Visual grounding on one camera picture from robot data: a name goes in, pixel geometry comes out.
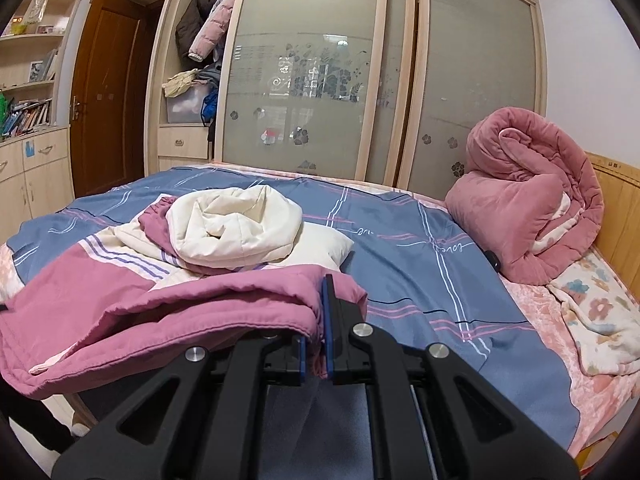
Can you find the small photo frame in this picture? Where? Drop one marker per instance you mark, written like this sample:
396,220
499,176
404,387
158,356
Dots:
36,71

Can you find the floral print blanket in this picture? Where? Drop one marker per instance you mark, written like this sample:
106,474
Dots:
595,310

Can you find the wooden bed headboard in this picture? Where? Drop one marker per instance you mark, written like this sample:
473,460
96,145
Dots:
620,210

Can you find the hanging pink puffer jacket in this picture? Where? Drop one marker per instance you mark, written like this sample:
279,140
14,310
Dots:
212,30

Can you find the light wooden wardrobe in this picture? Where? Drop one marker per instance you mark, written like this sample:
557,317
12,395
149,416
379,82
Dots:
155,85

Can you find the clear plastic storage box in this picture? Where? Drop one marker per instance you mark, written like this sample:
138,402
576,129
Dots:
182,107

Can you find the row of books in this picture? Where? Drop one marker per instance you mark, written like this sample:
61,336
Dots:
27,119

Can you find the light wooden bookshelf cabinet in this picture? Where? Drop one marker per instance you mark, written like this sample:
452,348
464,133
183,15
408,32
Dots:
45,175

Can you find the crumpled yellow cloth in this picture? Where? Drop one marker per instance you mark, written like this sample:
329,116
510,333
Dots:
180,82

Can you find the blue garment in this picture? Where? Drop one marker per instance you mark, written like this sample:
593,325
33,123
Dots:
210,105

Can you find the rolled pink quilt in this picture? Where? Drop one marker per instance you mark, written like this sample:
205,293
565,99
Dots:
525,185

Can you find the pile of grey clothes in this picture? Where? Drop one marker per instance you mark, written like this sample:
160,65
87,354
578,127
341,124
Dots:
210,74

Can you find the blue sticker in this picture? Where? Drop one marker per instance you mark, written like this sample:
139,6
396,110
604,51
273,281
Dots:
29,149

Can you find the blue striped bed sheet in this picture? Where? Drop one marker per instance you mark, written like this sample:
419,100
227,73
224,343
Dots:
425,270

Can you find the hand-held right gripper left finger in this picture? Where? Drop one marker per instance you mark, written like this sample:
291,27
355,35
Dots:
302,360

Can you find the frosted sliding door large flowers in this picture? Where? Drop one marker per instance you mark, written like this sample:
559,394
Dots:
300,35

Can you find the hanging dark brown jacket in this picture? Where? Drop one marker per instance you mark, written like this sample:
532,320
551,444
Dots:
187,25

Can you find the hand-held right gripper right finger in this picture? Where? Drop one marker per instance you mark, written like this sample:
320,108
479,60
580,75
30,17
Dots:
327,325

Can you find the small black object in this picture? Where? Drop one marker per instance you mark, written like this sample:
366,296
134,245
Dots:
492,261

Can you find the brown wooden door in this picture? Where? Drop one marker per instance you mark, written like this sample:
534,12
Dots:
110,100

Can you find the frosted sliding door small flowers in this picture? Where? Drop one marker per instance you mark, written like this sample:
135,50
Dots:
475,60

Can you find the plain wardrobe drawer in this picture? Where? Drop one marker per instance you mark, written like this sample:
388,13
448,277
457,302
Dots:
182,163

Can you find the upright leaning books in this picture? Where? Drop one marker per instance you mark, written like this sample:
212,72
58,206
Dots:
50,65

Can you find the pink and white hooded jacket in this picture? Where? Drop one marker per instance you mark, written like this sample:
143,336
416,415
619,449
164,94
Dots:
150,300

